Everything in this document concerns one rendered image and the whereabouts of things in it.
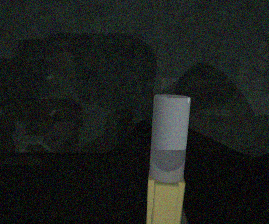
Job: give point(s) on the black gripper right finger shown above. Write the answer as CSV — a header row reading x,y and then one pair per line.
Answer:
x,y
223,186

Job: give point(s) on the grey cylinder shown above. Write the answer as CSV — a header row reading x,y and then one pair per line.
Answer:
x,y
166,184

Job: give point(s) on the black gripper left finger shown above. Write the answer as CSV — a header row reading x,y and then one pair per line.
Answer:
x,y
79,186

